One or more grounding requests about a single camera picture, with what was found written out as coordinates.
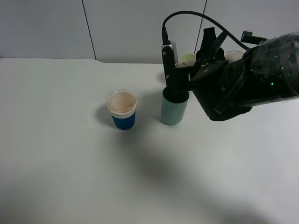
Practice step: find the black wrapped robot arm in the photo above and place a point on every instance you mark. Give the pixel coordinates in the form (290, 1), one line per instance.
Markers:
(265, 74)

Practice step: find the plastic drink bottle pink label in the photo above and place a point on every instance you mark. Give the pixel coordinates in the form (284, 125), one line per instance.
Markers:
(232, 56)

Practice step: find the pale yellow plastic cup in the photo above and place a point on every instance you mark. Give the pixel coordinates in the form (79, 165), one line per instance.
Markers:
(186, 60)

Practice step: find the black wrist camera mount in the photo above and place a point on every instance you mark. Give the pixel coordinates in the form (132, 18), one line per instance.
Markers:
(176, 78)

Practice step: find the blue sleeved clear cup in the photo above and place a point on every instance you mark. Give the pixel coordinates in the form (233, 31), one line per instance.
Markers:
(122, 105)

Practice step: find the teal plastic cup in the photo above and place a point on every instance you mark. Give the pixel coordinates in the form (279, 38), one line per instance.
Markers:
(173, 105)

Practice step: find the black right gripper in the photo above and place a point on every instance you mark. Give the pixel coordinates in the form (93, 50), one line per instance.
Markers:
(224, 90)

